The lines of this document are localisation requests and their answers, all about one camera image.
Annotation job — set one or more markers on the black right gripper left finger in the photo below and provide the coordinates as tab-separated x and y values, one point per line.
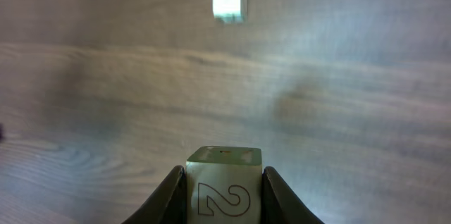
167	204

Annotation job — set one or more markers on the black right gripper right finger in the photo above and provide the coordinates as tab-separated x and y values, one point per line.
280	204

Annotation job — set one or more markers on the green-edged wooden number block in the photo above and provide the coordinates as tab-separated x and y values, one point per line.
224	185

